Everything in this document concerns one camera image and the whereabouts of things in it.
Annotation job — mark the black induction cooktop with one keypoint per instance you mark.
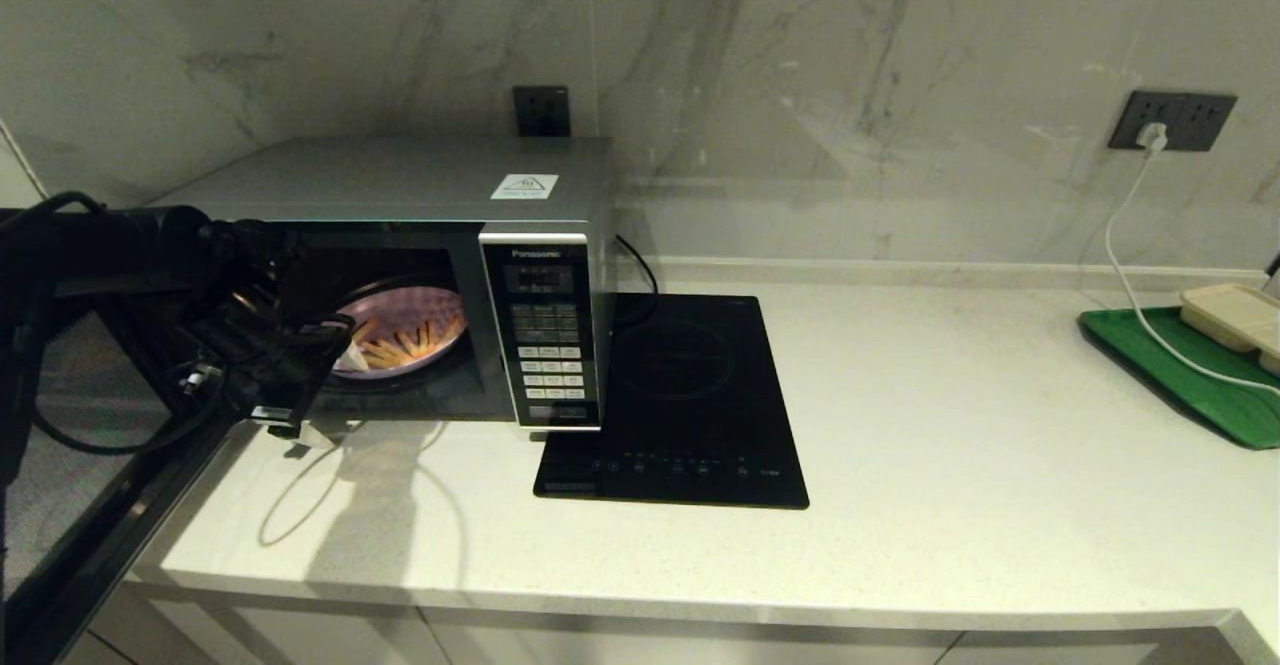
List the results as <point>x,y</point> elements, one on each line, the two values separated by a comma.
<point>700,375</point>

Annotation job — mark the orange carrot sticks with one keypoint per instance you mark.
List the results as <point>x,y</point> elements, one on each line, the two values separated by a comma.
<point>385,359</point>
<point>410,343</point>

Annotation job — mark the wide black wall outlet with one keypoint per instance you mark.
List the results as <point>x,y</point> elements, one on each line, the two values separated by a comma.
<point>1195,121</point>

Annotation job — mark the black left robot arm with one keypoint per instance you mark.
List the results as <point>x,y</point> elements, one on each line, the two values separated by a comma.
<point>100,245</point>

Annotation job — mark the long crosswise french fry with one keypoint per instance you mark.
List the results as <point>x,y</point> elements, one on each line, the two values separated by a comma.
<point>365,328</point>

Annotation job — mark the purple plate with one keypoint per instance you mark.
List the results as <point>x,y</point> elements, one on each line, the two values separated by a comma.
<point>410,303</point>

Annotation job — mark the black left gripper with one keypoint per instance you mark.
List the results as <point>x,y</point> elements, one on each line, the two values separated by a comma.
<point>270,365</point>

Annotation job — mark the beige base cabinet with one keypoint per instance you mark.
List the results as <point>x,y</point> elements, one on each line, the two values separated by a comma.
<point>700,650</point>

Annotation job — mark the green plastic tray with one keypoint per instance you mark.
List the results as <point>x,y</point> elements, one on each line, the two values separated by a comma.
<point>1200,385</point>

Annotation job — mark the small black wall outlet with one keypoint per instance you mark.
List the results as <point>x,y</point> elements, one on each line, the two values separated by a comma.
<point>542,111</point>

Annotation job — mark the white power plug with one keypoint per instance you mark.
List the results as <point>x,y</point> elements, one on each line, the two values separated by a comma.
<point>1153,137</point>

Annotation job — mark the beige lunch container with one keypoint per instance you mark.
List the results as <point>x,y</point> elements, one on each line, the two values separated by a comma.
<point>1230,315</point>

